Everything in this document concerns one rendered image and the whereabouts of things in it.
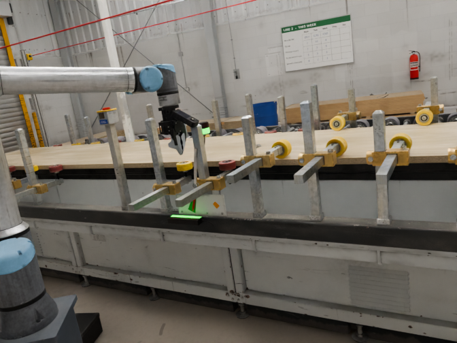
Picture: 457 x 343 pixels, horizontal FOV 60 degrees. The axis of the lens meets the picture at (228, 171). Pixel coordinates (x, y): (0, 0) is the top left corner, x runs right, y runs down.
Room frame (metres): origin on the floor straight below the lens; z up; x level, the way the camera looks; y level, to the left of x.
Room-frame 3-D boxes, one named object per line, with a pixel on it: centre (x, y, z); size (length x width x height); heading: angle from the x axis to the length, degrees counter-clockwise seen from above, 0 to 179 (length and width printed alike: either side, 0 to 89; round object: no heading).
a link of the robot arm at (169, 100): (1.67, 0.20, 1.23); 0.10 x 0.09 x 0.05; 149
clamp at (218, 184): (1.71, 0.09, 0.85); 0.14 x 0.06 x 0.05; 59
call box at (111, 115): (1.98, 0.55, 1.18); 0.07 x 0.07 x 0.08; 59
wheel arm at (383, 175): (1.30, -0.56, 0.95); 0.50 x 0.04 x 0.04; 149
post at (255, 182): (1.59, -0.10, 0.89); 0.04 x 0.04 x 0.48; 59
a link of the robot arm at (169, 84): (1.68, 0.20, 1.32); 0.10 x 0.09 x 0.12; 118
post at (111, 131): (1.98, 0.55, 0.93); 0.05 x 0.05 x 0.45; 59
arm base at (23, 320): (1.19, 0.74, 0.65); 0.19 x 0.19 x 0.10
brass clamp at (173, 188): (1.83, 0.31, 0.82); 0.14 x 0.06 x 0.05; 59
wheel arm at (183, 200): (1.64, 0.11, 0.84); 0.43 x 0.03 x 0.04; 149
